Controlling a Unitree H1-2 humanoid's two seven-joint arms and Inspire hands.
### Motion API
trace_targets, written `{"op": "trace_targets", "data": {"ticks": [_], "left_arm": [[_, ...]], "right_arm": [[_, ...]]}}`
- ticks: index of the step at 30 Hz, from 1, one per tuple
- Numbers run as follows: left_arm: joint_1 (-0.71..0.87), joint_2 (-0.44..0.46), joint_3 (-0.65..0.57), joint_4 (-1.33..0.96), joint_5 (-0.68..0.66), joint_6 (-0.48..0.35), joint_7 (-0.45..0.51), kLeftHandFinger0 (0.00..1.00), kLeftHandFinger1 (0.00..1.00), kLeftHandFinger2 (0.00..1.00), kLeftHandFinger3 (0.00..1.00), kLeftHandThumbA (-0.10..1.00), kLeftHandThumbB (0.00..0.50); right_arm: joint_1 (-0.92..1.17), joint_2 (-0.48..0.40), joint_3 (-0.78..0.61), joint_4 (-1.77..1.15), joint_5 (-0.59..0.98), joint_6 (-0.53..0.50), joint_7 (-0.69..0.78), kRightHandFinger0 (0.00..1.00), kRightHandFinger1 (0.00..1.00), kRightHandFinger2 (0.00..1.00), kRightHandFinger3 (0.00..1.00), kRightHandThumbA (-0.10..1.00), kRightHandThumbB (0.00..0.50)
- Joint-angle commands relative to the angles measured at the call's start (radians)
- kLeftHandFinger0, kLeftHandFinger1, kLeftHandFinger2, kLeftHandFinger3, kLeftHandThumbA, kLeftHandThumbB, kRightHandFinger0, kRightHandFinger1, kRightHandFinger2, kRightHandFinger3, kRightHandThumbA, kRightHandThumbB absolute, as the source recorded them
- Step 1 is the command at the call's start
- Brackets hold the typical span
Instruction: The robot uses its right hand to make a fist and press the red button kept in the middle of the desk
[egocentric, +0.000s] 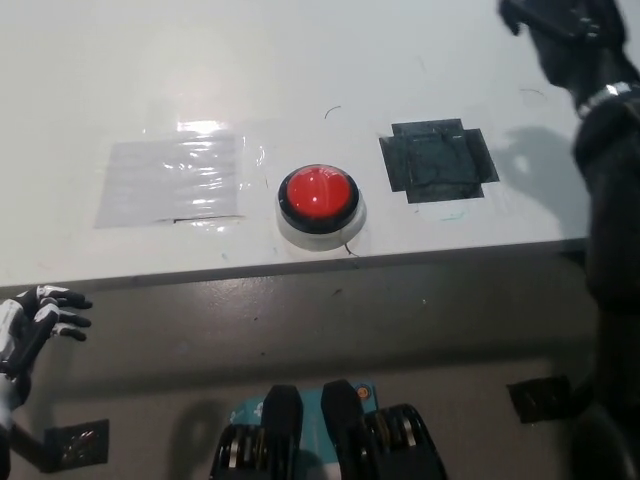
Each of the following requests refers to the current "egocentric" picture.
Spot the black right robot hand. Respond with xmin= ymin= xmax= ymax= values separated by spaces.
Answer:
xmin=498 ymin=0 xmax=640 ymax=105

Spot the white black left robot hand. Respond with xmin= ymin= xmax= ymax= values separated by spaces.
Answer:
xmin=0 ymin=284 xmax=94 ymax=409

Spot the red dome push button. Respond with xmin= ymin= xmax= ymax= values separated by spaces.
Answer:
xmin=273 ymin=162 xmax=368 ymax=252

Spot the black floor tape square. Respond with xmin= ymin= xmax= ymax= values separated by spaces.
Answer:
xmin=505 ymin=375 xmax=584 ymax=425
xmin=43 ymin=418 xmax=111 ymax=474

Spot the black tape patch on table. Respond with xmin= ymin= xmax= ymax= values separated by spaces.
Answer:
xmin=378 ymin=117 xmax=501 ymax=205

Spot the white paper sheet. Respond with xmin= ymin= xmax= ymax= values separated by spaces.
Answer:
xmin=93 ymin=134 xmax=246 ymax=230

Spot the clear plastic tape film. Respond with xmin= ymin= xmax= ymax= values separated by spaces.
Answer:
xmin=93 ymin=118 xmax=267 ymax=232

